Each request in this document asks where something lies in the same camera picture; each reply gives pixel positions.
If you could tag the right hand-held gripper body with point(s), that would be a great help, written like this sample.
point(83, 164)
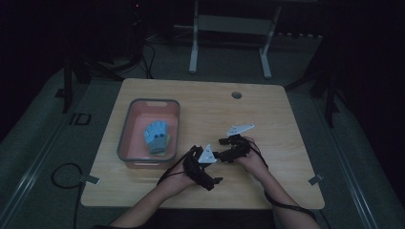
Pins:
point(240, 146)

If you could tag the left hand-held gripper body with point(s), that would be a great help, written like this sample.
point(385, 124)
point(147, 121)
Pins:
point(199, 171)

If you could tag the green knit glove face print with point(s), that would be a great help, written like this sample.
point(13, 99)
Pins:
point(168, 144)

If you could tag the blue glove dotted grey cuff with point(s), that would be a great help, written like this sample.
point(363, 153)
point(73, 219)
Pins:
point(155, 136)

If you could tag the pink plastic basin grey rim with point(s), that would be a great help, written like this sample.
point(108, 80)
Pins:
point(149, 133)

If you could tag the person's right hand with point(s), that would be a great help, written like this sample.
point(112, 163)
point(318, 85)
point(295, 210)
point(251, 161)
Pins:
point(253, 162)

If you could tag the person's left hand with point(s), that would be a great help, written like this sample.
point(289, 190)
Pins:
point(178, 183)

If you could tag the person's dark clothing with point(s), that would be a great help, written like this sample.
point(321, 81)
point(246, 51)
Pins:
point(210, 220)

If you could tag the grey metal table clamp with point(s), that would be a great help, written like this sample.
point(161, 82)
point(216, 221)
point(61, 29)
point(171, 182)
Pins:
point(90, 180)
point(316, 179)

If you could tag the black metal stand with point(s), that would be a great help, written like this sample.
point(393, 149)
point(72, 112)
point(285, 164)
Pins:
point(329, 95)

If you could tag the black tripod stand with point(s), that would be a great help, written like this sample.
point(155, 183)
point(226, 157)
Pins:
point(68, 79)

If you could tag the white metal desk frame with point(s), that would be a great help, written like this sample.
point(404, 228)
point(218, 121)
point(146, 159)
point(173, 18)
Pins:
point(232, 24)

